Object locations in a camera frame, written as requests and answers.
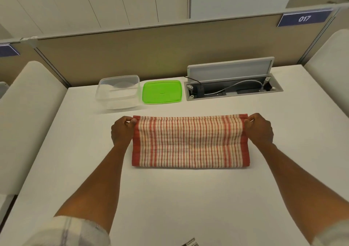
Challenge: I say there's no person's left hand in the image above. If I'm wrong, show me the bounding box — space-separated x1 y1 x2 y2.
111 116 137 146

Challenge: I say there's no person's right hand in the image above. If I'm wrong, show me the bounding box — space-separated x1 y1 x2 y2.
243 113 274 146

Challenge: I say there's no red striped kitchen towel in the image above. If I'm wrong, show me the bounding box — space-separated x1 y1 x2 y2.
132 114 251 170

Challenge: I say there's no person's left forearm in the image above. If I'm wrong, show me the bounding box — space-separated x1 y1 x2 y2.
54 141 133 234

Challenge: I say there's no person's right forearm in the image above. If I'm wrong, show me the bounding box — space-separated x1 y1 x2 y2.
256 142 349 241

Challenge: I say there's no clear plastic container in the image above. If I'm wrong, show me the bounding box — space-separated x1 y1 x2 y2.
95 75 140 110

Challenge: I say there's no green plastic lid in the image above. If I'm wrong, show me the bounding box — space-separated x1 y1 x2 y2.
142 80 182 105

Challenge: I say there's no beige desk partition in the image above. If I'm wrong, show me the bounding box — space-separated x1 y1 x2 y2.
0 5 349 88

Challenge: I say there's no blue number sign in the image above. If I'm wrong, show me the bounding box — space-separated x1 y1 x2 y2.
277 8 334 27
0 44 21 58

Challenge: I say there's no white cabinet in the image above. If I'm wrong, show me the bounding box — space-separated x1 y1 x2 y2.
0 0 300 40

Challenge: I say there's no person's white left sleeve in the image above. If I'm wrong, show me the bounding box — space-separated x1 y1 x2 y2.
22 215 111 246

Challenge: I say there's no person's white sleeve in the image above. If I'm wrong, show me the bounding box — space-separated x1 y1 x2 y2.
22 215 111 246
311 225 349 246

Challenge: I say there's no person's white right sleeve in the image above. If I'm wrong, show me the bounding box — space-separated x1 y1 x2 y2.
311 225 349 246

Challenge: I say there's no white cable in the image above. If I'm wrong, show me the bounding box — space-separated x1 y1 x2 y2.
204 77 272 95

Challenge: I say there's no grey desk cable box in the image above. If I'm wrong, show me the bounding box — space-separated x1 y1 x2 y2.
184 57 283 101

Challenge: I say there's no black cable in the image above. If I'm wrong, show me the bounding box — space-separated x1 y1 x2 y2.
185 76 203 87

